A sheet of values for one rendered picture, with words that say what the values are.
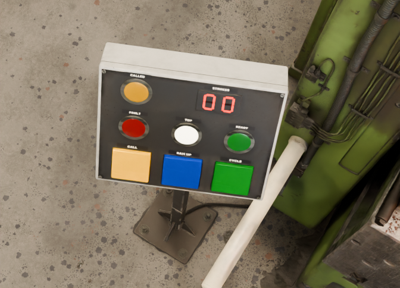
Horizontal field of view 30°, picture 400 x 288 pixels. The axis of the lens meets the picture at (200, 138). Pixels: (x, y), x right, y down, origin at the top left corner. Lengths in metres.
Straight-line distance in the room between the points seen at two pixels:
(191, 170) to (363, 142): 0.48
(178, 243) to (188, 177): 1.00
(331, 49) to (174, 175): 0.39
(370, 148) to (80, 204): 1.09
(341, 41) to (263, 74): 0.18
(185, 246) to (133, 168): 1.01
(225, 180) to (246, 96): 0.20
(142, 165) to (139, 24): 1.33
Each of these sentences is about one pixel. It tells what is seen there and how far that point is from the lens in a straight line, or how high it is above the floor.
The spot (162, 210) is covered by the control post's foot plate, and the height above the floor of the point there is 0.05.
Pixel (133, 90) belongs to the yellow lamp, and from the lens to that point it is 1.35.
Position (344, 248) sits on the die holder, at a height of 0.68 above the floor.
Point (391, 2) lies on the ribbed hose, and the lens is 1.25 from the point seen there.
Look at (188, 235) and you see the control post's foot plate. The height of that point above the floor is 0.01.
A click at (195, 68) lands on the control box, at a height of 1.18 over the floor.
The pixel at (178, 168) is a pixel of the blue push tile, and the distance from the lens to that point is 1.45.
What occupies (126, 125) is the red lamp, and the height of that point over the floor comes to 1.09.
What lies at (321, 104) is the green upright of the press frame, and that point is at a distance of 1.70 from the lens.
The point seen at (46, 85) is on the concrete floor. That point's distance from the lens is 2.65.
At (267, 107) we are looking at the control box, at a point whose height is 1.17.
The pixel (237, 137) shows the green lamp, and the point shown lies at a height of 1.10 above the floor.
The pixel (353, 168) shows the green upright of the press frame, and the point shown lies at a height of 0.64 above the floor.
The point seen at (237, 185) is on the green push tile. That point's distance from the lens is 1.48.
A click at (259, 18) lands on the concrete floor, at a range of 2.78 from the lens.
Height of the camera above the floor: 2.41
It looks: 70 degrees down
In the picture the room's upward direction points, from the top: 10 degrees clockwise
